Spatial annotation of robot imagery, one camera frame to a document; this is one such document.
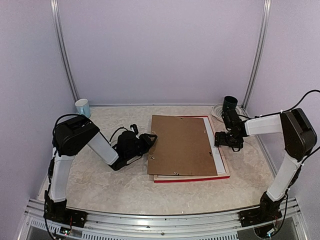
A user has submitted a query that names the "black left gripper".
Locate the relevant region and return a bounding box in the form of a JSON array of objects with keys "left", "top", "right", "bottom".
[{"left": 125, "top": 133, "right": 156, "bottom": 161}]

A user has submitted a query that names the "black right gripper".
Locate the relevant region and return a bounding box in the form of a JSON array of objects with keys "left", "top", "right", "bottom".
[{"left": 215, "top": 130, "right": 244, "bottom": 149}]

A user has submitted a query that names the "cat photo print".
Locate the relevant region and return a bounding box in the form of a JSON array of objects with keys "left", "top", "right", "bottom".
[{"left": 203, "top": 116, "right": 226, "bottom": 174}]

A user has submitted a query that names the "brown backing cardboard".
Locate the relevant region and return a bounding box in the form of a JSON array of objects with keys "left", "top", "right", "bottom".
[{"left": 147, "top": 115, "right": 218, "bottom": 176}]

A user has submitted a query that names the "red wooden picture frame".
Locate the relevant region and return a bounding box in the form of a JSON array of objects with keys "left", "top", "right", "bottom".
[{"left": 153, "top": 115, "right": 230, "bottom": 183}]

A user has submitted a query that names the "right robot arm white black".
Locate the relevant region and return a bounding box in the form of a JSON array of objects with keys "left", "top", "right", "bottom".
[{"left": 214, "top": 108, "right": 318, "bottom": 226}]

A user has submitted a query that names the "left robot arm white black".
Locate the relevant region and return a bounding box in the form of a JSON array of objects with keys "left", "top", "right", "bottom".
[{"left": 44, "top": 114, "right": 158, "bottom": 223}]

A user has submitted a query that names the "white patterned plate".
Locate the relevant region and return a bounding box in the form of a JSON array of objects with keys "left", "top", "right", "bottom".
[{"left": 211, "top": 103, "right": 243, "bottom": 122}]

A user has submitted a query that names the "dark green cup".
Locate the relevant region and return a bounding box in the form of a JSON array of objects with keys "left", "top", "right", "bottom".
[{"left": 222, "top": 95, "right": 238, "bottom": 112}]

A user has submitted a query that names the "light blue mug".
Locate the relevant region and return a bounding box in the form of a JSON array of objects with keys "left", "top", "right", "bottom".
[{"left": 75, "top": 98, "right": 91, "bottom": 118}]

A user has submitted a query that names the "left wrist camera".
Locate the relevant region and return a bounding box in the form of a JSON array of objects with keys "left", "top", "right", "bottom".
[{"left": 130, "top": 124, "right": 139, "bottom": 135}]

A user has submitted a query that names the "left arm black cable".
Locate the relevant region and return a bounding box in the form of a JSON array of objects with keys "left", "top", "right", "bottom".
[{"left": 108, "top": 126, "right": 131, "bottom": 148}]

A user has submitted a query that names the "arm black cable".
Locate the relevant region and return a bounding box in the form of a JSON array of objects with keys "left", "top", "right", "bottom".
[
  {"left": 253, "top": 89, "right": 320, "bottom": 120},
  {"left": 108, "top": 126, "right": 131, "bottom": 148}
]

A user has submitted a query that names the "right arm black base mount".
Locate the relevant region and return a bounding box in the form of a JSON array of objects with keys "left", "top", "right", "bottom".
[{"left": 238, "top": 208, "right": 283, "bottom": 228}]

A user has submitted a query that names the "aluminium front rail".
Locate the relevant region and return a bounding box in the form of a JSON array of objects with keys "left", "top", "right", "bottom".
[{"left": 18, "top": 197, "right": 307, "bottom": 240}]

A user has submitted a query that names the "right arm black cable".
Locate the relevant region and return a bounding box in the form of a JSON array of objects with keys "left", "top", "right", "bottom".
[{"left": 253, "top": 89, "right": 320, "bottom": 120}]

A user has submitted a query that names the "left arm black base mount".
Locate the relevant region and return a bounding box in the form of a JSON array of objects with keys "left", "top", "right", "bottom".
[{"left": 43, "top": 208, "right": 88, "bottom": 228}]

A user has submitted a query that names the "right aluminium corner post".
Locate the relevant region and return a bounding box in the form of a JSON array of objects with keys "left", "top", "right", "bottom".
[{"left": 241, "top": 0, "right": 272, "bottom": 111}]

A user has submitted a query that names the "aluminium corner post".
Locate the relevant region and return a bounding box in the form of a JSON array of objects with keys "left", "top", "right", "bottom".
[
  {"left": 50, "top": 0, "right": 80, "bottom": 102},
  {"left": 241, "top": 0, "right": 272, "bottom": 111}
]

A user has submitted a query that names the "left aluminium corner post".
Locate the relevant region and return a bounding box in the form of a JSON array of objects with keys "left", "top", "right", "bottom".
[{"left": 50, "top": 0, "right": 80, "bottom": 102}]

